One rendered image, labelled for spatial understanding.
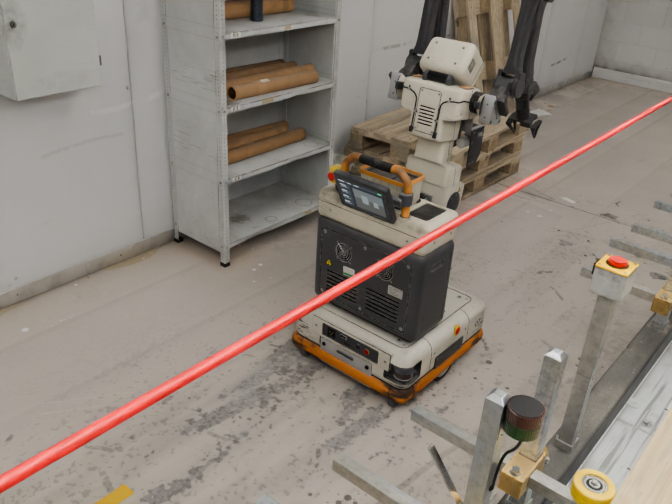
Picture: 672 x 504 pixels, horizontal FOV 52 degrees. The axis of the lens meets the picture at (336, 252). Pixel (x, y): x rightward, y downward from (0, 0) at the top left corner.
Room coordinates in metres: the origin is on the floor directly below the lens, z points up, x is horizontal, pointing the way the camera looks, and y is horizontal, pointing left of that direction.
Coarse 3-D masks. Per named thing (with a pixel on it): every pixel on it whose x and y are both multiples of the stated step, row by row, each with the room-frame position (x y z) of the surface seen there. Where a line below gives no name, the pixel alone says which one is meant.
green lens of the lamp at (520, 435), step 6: (504, 420) 0.87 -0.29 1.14; (504, 426) 0.87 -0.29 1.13; (510, 426) 0.85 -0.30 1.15; (540, 426) 0.86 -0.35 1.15; (510, 432) 0.85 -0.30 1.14; (516, 432) 0.85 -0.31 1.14; (522, 432) 0.84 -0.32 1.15; (528, 432) 0.84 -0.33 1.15; (534, 432) 0.84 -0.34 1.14; (516, 438) 0.84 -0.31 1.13; (522, 438) 0.84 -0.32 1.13; (528, 438) 0.84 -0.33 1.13; (534, 438) 0.85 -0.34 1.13
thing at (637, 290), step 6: (582, 270) 2.00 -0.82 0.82; (588, 270) 1.99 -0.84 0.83; (588, 276) 1.99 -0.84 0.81; (636, 288) 1.89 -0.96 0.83; (642, 288) 1.89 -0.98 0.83; (648, 288) 1.89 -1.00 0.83; (636, 294) 1.89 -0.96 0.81; (642, 294) 1.88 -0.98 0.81; (648, 294) 1.87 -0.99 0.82; (654, 294) 1.86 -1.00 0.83; (648, 300) 1.86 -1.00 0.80
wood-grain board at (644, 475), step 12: (660, 432) 1.14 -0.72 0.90; (648, 444) 1.10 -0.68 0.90; (660, 444) 1.10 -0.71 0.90; (648, 456) 1.07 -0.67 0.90; (660, 456) 1.07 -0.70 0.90; (636, 468) 1.03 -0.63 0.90; (648, 468) 1.03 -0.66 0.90; (660, 468) 1.03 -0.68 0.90; (636, 480) 1.00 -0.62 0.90; (648, 480) 1.00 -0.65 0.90; (660, 480) 1.00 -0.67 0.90; (624, 492) 0.96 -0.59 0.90; (636, 492) 0.97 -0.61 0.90; (648, 492) 0.97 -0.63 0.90; (660, 492) 0.97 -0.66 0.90
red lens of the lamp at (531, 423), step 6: (528, 396) 0.90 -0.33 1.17; (540, 402) 0.89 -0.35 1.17; (510, 408) 0.87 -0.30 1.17; (510, 414) 0.86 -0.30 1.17; (516, 414) 0.85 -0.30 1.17; (510, 420) 0.86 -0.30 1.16; (516, 420) 0.85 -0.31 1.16; (522, 420) 0.84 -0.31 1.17; (528, 420) 0.84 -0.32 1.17; (534, 420) 0.84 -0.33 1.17; (540, 420) 0.85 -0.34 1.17; (516, 426) 0.85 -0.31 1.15; (522, 426) 0.84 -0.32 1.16; (528, 426) 0.84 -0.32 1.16; (534, 426) 0.84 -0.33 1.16
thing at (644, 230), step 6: (636, 228) 2.39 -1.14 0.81; (642, 228) 2.37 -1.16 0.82; (648, 228) 2.37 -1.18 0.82; (654, 228) 2.37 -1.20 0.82; (642, 234) 2.37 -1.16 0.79; (648, 234) 2.36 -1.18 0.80; (654, 234) 2.34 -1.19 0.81; (660, 234) 2.33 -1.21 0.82; (666, 234) 2.33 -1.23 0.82; (660, 240) 2.33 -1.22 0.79; (666, 240) 2.32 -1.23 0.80
